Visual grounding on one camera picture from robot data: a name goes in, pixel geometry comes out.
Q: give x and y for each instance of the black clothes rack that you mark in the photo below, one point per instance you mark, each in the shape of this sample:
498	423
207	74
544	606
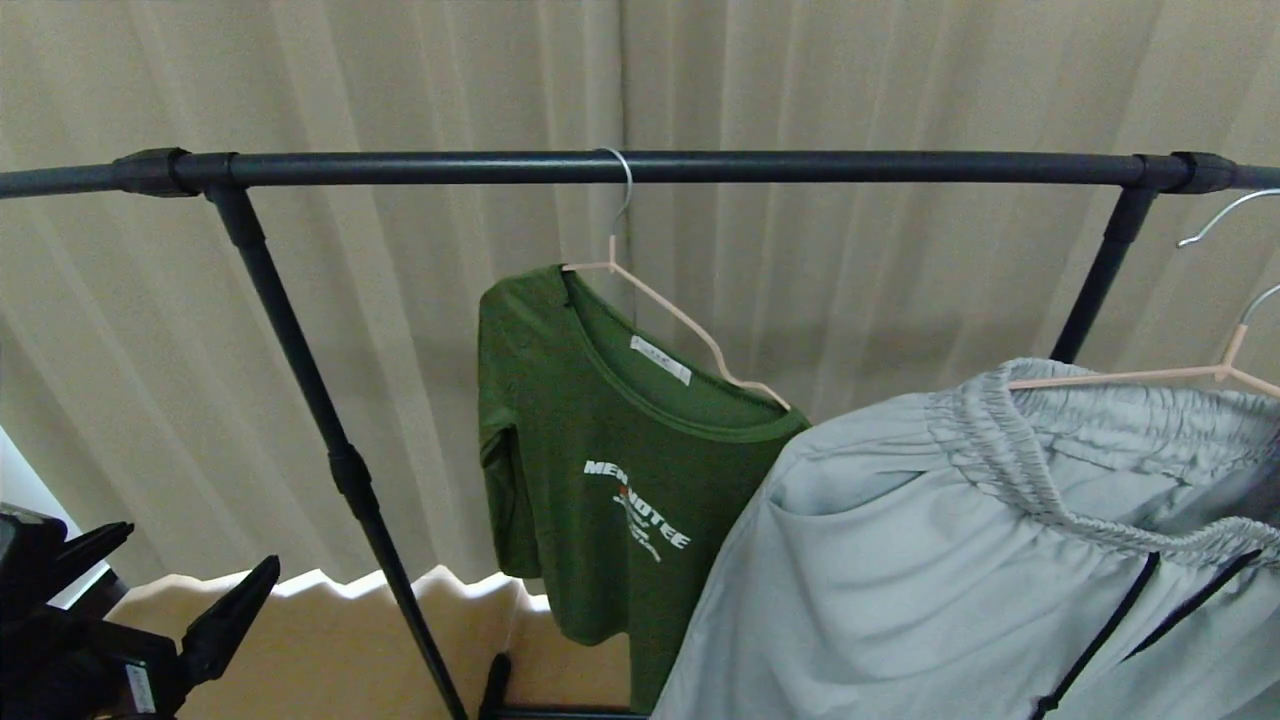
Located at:
500	168

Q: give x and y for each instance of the beige curtain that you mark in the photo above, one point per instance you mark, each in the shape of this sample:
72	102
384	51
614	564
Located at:
400	70

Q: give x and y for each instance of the green printed T-shirt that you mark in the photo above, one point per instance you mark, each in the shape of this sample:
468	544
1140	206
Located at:
600	480

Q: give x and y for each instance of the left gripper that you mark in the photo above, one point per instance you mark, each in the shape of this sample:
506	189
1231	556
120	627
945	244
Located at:
70	665

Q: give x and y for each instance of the pale grey garment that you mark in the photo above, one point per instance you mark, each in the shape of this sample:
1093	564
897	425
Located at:
900	580

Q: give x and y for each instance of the pink clothes hanger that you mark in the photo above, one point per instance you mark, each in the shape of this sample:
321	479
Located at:
670	310
1150	376

